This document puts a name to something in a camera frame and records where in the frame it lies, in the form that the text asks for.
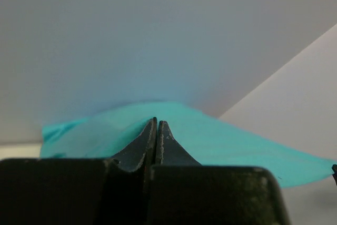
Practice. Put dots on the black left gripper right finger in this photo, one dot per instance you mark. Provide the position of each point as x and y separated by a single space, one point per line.
169 151

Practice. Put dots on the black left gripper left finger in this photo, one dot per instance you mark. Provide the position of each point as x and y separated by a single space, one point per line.
136 154

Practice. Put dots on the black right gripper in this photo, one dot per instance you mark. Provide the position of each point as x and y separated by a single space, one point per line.
334 168

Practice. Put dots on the teal t-shirt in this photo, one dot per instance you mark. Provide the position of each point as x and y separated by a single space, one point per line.
208 140

